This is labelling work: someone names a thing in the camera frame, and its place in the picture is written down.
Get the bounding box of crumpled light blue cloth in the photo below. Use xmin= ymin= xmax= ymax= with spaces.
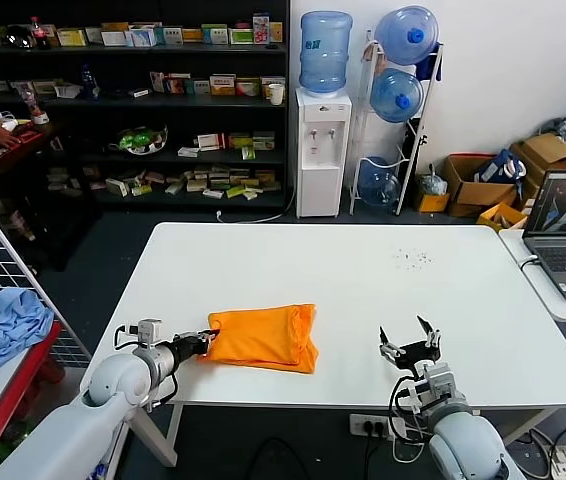
xmin=0 ymin=287 xmax=56 ymax=379

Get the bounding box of yellow green medicine box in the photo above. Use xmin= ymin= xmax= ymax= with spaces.
xmin=56 ymin=28 xmax=88 ymax=49

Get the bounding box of dark brown table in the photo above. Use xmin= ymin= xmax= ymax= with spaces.
xmin=0 ymin=144 xmax=104 ymax=274

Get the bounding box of cola bottle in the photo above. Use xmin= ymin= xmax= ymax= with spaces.
xmin=29 ymin=17 xmax=52 ymax=51

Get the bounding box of small yellow box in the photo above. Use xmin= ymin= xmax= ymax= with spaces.
xmin=414 ymin=192 xmax=451 ymax=214

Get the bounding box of blue drink bottle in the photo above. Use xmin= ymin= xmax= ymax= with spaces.
xmin=80 ymin=63 xmax=102 ymax=101

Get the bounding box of blue water jug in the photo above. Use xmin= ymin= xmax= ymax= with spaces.
xmin=373 ymin=5 xmax=440 ymax=67
xmin=368 ymin=68 xmax=424 ymax=125
xmin=356 ymin=156 xmax=403 ymax=209

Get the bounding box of blue white medicine box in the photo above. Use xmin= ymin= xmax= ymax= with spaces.
xmin=125 ymin=27 xmax=157 ymax=49

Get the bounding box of small white side table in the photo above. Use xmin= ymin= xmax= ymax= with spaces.
xmin=497 ymin=227 xmax=566 ymax=371

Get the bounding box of white folding table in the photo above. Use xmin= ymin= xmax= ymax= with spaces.
xmin=79 ymin=222 xmax=566 ymax=469

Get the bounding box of black floor cable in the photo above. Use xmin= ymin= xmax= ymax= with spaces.
xmin=250 ymin=437 xmax=309 ymax=480

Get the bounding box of orange white medicine box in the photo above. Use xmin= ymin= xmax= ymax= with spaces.
xmin=209 ymin=74 xmax=237 ymax=97

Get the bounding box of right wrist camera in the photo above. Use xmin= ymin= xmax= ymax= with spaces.
xmin=425 ymin=363 xmax=457 ymax=401

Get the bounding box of white dispenser power cable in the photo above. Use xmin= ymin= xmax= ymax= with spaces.
xmin=215 ymin=187 xmax=298 ymax=225

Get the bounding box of blue jug with label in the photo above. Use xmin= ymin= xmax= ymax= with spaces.
xmin=298 ymin=11 xmax=354 ymax=98

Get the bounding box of shiny black helmet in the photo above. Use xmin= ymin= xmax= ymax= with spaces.
xmin=5 ymin=24 xmax=34 ymax=51

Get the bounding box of open cardboard box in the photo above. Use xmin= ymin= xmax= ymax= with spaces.
xmin=443 ymin=154 xmax=519 ymax=219

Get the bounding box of clear plastic bag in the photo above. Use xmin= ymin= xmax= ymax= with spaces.
xmin=420 ymin=164 xmax=449 ymax=196

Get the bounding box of large cardboard box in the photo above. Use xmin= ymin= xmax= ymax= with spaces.
xmin=508 ymin=133 xmax=566 ymax=201

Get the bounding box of yellow open box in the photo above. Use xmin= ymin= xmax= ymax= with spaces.
xmin=476 ymin=202 xmax=529 ymax=232

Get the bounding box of black shelf unit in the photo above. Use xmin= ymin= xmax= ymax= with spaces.
xmin=0 ymin=0 xmax=292 ymax=211

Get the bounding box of bowl of green snacks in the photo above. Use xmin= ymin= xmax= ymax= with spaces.
xmin=107 ymin=124 xmax=170 ymax=157

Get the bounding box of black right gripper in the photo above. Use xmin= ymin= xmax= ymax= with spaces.
xmin=379 ymin=314 xmax=442 ymax=374

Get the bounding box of teal white medicine box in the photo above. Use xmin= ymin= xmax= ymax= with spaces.
xmin=201 ymin=25 xmax=229 ymax=46

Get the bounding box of white metal jug rack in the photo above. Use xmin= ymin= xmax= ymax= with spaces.
xmin=348 ymin=30 xmax=445 ymax=217

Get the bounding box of pink clear bottle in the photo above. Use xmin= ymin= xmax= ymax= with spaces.
xmin=21 ymin=83 xmax=50 ymax=125

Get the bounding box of pink blue tall box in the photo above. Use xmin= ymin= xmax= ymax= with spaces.
xmin=251 ymin=13 xmax=271 ymax=46

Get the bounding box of orange t-shirt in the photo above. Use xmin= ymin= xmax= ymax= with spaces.
xmin=197 ymin=302 xmax=320 ymax=376

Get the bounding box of blue tote bag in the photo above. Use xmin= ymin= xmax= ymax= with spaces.
xmin=472 ymin=148 xmax=528 ymax=186

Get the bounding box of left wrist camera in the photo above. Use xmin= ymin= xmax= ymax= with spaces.
xmin=135 ymin=318 xmax=163 ymax=349

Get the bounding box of white water dispenser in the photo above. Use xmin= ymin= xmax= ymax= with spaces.
xmin=295 ymin=88 xmax=353 ymax=220

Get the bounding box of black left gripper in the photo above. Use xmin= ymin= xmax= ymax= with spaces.
xmin=170 ymin=327 xmax=223 ymax=362

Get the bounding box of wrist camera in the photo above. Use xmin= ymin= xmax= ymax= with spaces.
xmin=425 ymin=363 xmax=457 ymax=401
xmin=135 ymin=318 xmax=163 ymax=349

